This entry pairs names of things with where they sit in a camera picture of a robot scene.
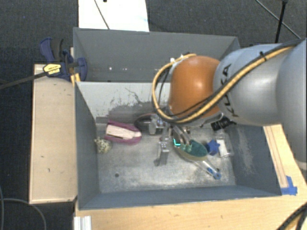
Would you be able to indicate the green and tan round sponge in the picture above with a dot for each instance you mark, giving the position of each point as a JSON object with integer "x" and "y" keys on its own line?
{"x": 197, "y": 150}

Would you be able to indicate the blue star-shaped toy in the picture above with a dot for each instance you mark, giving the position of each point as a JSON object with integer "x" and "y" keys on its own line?
{"x": 212, "y": 147}

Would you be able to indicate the clear tube with blue tip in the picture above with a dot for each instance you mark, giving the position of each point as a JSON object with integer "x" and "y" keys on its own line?
{"x": 211, "y": 169}

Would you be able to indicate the black cylinder on white bracket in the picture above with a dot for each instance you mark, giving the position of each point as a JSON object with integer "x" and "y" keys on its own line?
{"x": 220, "y": 123}

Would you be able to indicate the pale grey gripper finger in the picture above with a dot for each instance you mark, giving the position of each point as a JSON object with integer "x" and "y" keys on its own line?
{"x": 158, "y": 156}
{"x": 165, "y": 157}

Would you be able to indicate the clear plastic bottle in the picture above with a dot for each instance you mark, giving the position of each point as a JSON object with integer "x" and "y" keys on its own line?
{"x": 224, "y": 144}

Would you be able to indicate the pale wood flat board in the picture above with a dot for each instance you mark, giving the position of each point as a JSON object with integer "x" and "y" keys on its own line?
{"x": 54, "y": 133}

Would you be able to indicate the grey metal bin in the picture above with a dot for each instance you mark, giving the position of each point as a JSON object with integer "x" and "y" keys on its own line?
{"x": 134, "y": 171}

